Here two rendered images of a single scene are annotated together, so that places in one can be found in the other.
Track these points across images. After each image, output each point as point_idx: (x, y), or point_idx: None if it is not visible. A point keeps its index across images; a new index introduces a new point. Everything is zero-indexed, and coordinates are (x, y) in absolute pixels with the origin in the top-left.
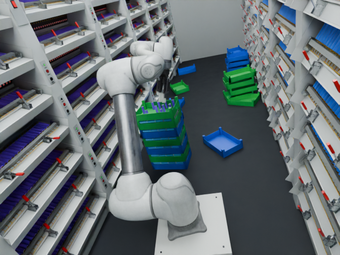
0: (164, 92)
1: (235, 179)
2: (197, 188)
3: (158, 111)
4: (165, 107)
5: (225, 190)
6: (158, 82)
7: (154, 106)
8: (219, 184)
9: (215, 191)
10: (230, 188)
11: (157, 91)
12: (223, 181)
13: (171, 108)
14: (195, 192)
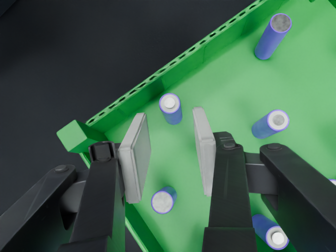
0: (91, 158)
1: (9, 207)
2: (70, 120)
3: (254, 131)
4: (276, 222)
5: (6, 159)
6: (335, 250)
7: (276, 109)
8: (31, 166)
9: (25, 143)
10: (1, 173)
11: (263, 146)
12: (29, 181)
13: (60, 138)
14: (66, 108)
